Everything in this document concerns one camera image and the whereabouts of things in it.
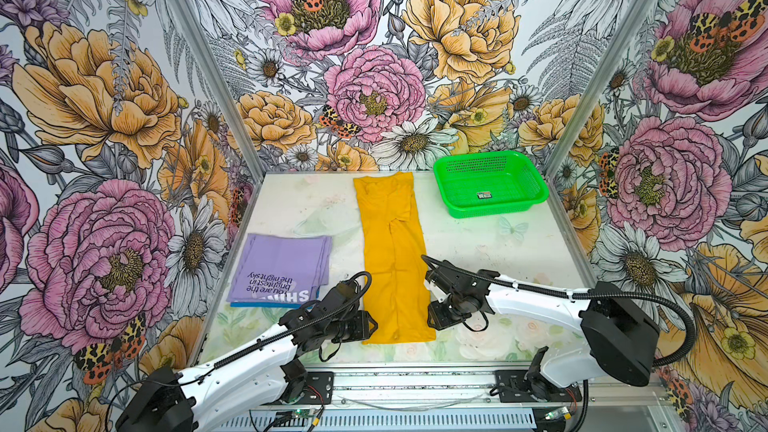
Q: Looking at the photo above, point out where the yellow t shirt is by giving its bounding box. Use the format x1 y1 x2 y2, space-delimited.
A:
354 172 436 345

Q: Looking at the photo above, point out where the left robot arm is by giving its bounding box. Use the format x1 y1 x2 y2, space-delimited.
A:
112 271 378 431

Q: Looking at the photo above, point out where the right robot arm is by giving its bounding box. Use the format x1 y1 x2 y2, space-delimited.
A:
423 256 660 401

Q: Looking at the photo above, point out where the folded purple t shirt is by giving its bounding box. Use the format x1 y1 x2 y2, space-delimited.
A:
227 234 332 308

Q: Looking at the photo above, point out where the green circuit board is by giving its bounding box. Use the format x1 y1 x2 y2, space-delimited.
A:
543 407 571 421
275 409 322 424

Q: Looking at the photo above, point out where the green plastic basket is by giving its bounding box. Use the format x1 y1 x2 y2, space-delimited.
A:
433 150 549 219

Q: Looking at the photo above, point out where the right green circuit board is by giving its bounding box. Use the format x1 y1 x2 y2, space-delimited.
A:
543 407 571 421

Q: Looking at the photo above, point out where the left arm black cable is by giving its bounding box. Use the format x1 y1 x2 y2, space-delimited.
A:
104 271 373 427

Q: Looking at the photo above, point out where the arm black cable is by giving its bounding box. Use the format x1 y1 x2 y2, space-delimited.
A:
104 271 373 427
421 254 697 368

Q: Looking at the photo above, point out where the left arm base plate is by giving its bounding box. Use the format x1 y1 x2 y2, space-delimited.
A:
294 371 335 406

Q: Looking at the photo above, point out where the aluminium front rail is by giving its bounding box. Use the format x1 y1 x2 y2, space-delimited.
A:
158 364 667 412

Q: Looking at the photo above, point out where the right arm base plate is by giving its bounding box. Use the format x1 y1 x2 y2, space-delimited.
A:
490 369 582 403

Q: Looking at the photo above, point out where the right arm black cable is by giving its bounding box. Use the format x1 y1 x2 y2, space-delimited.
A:
421 254 697 368

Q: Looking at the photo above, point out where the left aluminium corner post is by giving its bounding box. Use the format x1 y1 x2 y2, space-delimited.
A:
167 0 266 184

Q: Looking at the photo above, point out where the aluminium corner post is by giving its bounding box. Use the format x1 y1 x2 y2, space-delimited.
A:
167 0 266 184
544 0 657 178

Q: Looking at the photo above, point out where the right aluminium corner post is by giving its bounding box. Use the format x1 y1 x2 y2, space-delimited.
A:
544 0 657 178

